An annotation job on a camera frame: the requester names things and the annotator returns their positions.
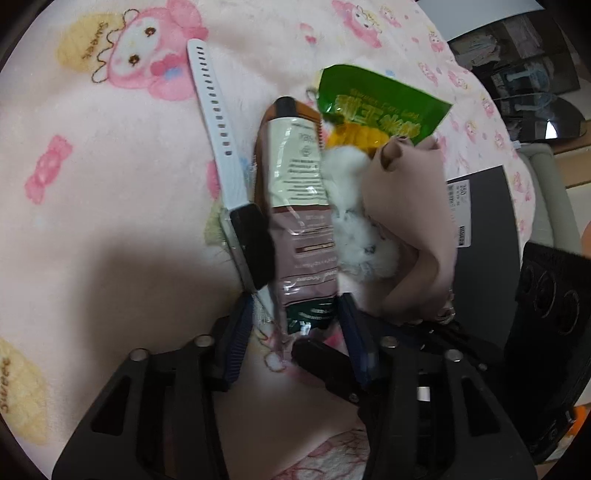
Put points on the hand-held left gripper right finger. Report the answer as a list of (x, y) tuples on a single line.
[(356, 344)]

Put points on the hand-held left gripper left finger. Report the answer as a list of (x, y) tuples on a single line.
[(240, 341)]

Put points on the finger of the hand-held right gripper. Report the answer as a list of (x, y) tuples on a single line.
[(466, 339), (323, 364)]

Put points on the dark grey cardboard box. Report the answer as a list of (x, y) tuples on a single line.
[(489, 230)]

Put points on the beige cloth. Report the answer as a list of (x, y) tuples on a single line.
[(415, 207)]

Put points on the brown and white cream tube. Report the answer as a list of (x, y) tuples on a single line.
[(295, 184)]

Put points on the white band smartwatch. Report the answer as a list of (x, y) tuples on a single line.
[(217, 115)]

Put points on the pink floral cloth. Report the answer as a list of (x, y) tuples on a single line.
[(332, 457)]

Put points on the white fluffy plush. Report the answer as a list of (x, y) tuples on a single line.
[(355, 230)]

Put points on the pink cartoon printed blanket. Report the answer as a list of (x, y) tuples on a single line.
[(92, 207)]

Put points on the green snack packet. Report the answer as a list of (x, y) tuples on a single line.
[(369, 92)]

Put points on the dark glass furniture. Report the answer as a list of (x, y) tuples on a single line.
[(531, 55)]

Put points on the grey bed frame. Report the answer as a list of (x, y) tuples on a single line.
[(549, 194)]

